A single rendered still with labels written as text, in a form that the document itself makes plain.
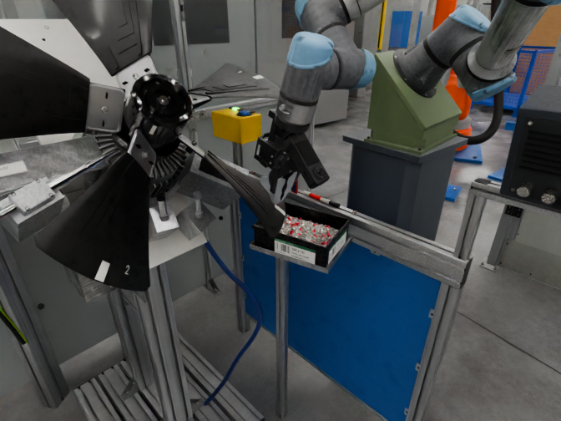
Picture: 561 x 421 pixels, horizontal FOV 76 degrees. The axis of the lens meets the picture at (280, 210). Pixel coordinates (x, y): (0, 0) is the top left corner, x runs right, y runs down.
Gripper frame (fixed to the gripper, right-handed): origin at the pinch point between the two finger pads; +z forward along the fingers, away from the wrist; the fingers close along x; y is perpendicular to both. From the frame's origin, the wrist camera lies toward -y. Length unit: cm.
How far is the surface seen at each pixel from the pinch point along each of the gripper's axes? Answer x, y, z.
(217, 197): 2.8, 17.8, 10.5
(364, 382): -28, -36, 68
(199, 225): 12.4, 12.1, 11.6
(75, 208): 39.9, 8.1, -8.9
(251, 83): -10.3, 25.6, -15.9
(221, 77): -6.9, 33.4, -14.7
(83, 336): 30, 61, 109
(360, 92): -588, 309, 184
